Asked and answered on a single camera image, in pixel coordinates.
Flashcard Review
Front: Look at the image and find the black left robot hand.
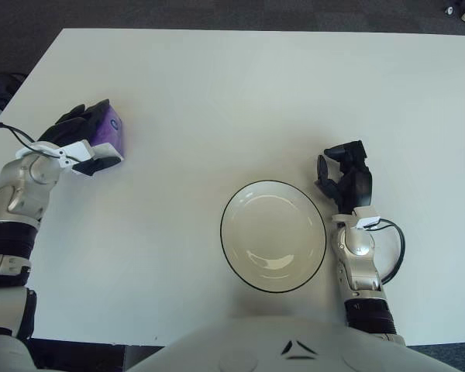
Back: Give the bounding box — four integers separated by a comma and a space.
36, 98, 125, 177

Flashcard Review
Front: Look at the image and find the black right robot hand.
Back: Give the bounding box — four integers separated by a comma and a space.
313, 138, 374, 214

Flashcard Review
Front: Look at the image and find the purple tissue paper pack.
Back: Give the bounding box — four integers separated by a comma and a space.
88, 106, 126, 160

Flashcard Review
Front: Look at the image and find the white plate with black rim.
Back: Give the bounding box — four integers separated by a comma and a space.
219, 179, 328, 294

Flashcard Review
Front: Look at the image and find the black bag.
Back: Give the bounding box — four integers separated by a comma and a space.
0, 71, 26, 112

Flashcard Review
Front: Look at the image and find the silver robot torso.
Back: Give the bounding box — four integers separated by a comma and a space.
126, 315, 446, 372

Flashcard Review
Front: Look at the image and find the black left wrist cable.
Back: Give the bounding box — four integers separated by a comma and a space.
0, 122, 82, 162

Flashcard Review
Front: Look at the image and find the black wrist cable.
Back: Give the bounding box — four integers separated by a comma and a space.
371, 219, 407, 286
0, 122, 82, 162

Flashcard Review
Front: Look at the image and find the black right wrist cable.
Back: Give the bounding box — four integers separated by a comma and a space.
371, 219, 407, 286

